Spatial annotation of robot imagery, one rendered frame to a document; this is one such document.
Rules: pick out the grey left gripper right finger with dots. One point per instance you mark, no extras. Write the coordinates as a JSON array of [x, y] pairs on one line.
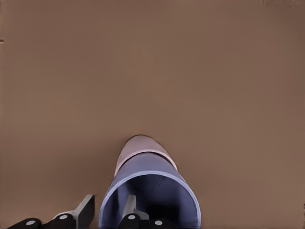
[[131, 210]]

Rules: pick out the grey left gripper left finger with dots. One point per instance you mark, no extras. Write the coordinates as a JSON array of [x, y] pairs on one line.
[[79, 213]]

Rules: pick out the purple cup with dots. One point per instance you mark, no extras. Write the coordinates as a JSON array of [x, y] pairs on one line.
[[145, 164]]

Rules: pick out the pink cup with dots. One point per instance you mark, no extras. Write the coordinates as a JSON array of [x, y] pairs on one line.
[[143, 144]]

